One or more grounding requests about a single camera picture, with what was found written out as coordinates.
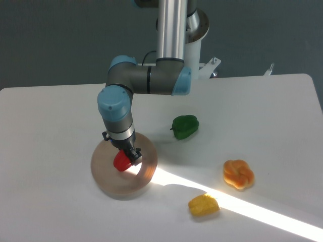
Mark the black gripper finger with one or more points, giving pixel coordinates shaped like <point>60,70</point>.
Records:
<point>134,155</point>

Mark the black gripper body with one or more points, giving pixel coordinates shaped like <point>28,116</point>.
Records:
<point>123,144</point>

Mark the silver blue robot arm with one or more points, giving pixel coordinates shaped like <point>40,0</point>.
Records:
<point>181,26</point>

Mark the orange knotted bread roll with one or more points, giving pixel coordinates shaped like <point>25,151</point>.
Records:
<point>238,174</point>

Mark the green toy pepper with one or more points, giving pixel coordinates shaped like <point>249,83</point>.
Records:
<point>184,126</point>

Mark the beige round plate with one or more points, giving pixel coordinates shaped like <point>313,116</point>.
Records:
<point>123,185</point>

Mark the yellow toy pepper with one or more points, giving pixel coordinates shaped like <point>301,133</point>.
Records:
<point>203,205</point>

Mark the red toy pepper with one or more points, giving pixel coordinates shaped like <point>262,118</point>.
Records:
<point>121,161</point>

